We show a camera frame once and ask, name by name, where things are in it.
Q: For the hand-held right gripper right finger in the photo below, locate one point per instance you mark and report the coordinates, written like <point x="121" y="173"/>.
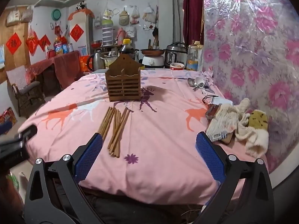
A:
<point x="208" y="156"/>

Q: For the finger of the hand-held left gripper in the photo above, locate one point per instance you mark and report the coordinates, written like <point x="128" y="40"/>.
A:
<point x="26" y="133"/>

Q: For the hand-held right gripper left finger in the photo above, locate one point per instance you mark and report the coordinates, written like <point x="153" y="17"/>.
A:
<point x="90" y="154"/>

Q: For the pile of wooden chopsticks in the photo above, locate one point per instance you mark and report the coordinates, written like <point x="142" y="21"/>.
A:
<point x="115" y="130"/>

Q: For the wooden chopstick holder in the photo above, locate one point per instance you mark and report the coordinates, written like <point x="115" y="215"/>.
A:
<point x="122" y="84"/>

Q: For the red printed box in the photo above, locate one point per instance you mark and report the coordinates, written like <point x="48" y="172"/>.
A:
<point x="8" y="119"/>

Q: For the green bin bag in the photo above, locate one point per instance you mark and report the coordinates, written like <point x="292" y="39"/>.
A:
<point x="12" y="182"/>

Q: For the cream waffle towel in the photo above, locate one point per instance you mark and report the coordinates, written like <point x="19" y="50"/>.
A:
<point x="222" y="123"/>

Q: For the wooden armchair with cushion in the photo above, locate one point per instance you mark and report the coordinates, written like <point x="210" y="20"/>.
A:
<point x="25" y="91"/>

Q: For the brown leather pouch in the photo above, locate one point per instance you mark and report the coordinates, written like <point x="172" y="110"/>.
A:
<point x="212" y="112"/>

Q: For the pink deer print tablecloth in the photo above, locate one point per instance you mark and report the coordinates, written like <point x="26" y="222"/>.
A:
<point x="163" y="144"/>

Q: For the cream knit cloth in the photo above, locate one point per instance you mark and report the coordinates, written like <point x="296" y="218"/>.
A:
<point x="253" y="140"/>

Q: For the yellow spotted cloth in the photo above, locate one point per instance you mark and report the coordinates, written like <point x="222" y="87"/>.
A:
<point x="258" y="120"/>

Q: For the metal spoon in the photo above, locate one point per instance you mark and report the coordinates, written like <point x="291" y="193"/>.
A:
<point x="191" y="82"/>
<point x="206" y="88"/>

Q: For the brown wooden door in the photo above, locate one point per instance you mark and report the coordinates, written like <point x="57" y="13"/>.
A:
<point x="23" y="60"/>

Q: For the person's dark trousers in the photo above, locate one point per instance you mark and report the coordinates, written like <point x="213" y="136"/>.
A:
<point x="140" y="211"/>

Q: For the table with red cloth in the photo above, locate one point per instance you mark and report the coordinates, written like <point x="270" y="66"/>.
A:
<point x="63" y="65"/>

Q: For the small red pot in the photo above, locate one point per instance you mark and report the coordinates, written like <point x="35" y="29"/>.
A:
<point x="50" y="54"/>

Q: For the red gift bag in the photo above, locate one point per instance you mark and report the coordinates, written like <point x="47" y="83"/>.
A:
<point x="83" y="64"/>

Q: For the large yellow oil bottle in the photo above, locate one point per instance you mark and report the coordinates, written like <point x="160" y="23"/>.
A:
<point x="58" y="47"/>

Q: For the large red diamond poster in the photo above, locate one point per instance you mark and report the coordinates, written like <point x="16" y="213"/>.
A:
<point x="77" y="33"/>
<point x="13" y="43"/>

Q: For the red hanging decoration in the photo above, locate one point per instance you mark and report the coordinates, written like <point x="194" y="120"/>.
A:
<point x="32" y="42"/>

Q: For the stainless steel kettle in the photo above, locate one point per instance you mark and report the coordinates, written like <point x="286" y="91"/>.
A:
<point x="95" y="63"/>

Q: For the small red diamond poster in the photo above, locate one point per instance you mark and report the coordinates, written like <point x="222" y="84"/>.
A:
<point x="44" y="42"/>

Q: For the blue white cans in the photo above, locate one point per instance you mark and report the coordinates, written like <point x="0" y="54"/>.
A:
<point x="67" y="48"/>

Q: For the cream yellow pot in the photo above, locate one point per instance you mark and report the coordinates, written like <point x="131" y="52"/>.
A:
<point x="109" y="61"/>

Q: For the red white bowl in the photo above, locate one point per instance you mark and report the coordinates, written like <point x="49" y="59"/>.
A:
<point x="176" y="67"/>

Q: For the clear cooking oil bottle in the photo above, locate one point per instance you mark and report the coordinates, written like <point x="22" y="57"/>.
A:
<point x="193" y="59"/>

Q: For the silver black pressure cooker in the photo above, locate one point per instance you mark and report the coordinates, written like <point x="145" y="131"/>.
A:
<point x="175" y="56"/>

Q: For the white rice cooker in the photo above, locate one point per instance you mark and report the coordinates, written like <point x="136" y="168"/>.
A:
<point x="153" y="61"/>

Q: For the dark soy sauce bottle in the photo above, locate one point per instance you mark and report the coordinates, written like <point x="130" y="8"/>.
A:
<point x="127" y="51"/>

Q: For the red metal basin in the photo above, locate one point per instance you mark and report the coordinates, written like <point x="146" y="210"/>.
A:
<point x="96" y="43"/>

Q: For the floral plastic sheet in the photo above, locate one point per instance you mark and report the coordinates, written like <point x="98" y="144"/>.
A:
<point x="252" y="51"/>

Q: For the white refrigerator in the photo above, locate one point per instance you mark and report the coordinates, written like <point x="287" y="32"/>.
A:
<point x="87" y="35"/>

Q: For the clear hanging bag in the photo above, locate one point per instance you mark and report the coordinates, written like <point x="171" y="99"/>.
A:
<point x="12" y="17"/>
<point x="26" y="15"/>

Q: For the brown frying pan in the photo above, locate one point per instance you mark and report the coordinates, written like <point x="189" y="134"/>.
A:
<point x="151" y="51"/>

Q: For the pink thermos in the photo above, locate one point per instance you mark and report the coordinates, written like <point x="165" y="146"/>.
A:
<point x="120" y="37"/>

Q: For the green round basin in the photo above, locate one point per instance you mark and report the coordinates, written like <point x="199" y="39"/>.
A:
<point x="56" y="14"/>

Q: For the green lid stacked container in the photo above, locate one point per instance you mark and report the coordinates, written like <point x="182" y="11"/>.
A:
<point x="108" y="32"/>

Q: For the white tote bag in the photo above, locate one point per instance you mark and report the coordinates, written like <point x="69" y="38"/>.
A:
<point x="130" y="31"/>

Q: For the orange cloth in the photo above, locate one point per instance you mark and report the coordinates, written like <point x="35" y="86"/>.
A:
<point x="80" y="12"/>

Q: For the black hanging ladle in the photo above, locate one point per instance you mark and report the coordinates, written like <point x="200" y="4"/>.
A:
<point x="155" y="31"/>

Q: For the panda plush toy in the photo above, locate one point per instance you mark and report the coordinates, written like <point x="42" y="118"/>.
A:
<point x="80" y="6"/>

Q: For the beige hanging pouch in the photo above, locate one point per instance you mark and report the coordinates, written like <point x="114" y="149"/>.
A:
<point x="123" y="18"/>

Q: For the yellowish plastic bag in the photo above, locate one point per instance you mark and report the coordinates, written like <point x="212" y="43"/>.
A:
<point x="107" y="12"/>

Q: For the plastic bag with red contents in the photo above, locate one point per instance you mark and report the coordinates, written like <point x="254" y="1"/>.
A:
<point x="135" y="17"/>

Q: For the dark red curtain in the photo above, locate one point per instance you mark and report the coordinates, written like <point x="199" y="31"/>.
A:
<point x="192" y="11"/>

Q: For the white plastic bag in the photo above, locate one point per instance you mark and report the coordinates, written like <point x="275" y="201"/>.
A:
<point x="149" y="15"/>

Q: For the red wall hanging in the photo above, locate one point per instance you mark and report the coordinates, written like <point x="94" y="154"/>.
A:
<point x="58" y="29"/>

